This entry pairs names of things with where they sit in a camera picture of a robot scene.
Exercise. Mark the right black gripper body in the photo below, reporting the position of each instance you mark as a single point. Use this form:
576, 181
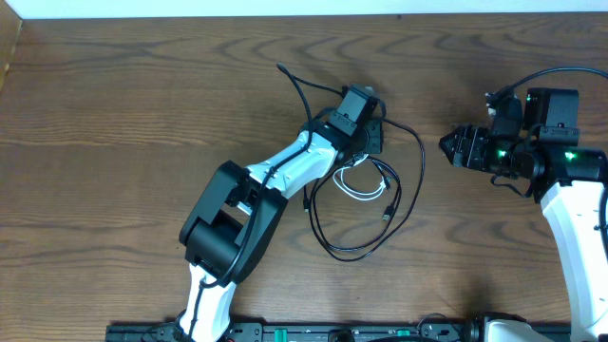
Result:
473, 148

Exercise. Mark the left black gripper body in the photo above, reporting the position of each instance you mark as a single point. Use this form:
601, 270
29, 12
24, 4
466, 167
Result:
375, 136

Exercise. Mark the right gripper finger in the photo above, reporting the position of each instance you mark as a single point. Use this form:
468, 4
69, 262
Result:
453, 136
449, 148

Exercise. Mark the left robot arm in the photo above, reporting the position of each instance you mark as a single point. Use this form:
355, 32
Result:
232, 223

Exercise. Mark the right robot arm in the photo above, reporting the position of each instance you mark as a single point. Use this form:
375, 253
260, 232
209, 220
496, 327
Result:
537, 139

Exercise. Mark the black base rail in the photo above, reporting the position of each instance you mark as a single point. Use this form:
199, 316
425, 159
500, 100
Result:
432, 328

